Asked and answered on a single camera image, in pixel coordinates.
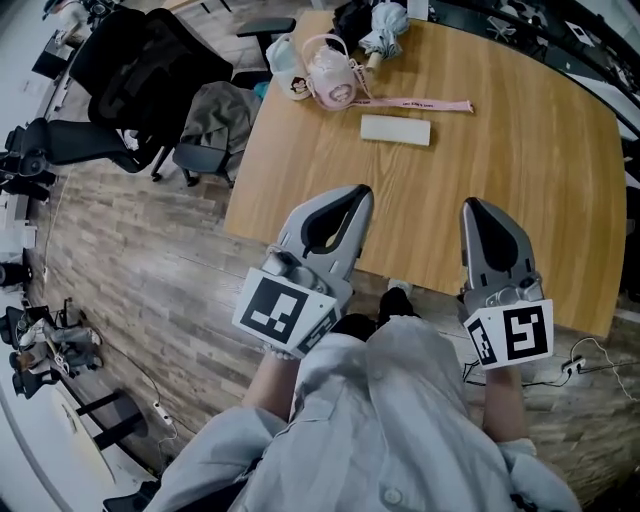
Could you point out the person's light grey shirt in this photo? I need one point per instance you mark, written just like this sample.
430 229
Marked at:
380 425

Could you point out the large black office chair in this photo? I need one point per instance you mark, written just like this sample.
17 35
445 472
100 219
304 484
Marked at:
145 75

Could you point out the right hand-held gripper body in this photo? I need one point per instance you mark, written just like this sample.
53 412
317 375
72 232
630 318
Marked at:
520 330

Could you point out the small dark chair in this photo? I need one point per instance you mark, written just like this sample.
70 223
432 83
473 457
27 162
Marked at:
200 157

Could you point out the person's left forearm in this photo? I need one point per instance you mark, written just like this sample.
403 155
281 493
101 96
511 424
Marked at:
270 385

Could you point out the round white table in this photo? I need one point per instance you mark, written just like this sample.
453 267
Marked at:
45 450

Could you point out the person's black shoe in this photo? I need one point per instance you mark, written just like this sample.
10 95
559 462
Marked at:
354 326
396 302

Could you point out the black and white power strip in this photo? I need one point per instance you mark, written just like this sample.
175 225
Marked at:
574 363

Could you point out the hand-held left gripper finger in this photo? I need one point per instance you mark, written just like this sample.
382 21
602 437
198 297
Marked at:
320 205
359 235

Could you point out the black bag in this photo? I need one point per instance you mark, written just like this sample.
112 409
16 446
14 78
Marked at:
352 22

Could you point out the person's right forearm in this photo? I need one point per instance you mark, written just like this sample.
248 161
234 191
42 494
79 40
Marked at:
505 405

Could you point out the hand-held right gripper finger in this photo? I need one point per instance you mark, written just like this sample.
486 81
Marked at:
522 255
470 240

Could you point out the light blue folded umbrella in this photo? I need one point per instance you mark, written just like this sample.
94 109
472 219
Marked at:
387 30

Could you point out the pink water bottle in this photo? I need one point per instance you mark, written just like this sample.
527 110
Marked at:
332 80

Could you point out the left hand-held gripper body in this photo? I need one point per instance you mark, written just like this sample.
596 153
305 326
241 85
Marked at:
272 307

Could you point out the grey jacket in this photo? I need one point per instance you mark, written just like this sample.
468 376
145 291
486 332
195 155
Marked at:
217 117

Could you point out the white glasses case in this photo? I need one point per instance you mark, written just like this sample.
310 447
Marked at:
395 130

